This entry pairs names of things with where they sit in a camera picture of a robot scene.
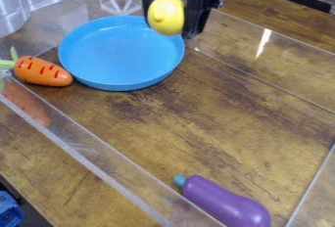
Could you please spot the blue round tray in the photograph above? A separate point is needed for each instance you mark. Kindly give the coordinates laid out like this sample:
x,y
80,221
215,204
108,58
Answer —
x,y
116,54

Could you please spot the blue object at corner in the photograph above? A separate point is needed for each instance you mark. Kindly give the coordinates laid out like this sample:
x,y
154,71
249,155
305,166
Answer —
x,y
10,212

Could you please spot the clear acrylic enclosure wall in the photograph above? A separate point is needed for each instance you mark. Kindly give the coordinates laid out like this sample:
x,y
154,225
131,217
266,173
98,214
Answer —
x,y
244,116

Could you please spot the yellow toy lemon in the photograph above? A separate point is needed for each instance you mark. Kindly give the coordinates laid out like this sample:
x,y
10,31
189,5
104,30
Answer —
x,y
166,16

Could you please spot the purple toy eggplant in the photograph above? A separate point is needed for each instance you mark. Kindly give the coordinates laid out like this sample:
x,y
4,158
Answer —
x,y
233,210

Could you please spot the orange toy carrot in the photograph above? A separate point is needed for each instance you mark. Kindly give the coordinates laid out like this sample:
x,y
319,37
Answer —
x,y
36,71

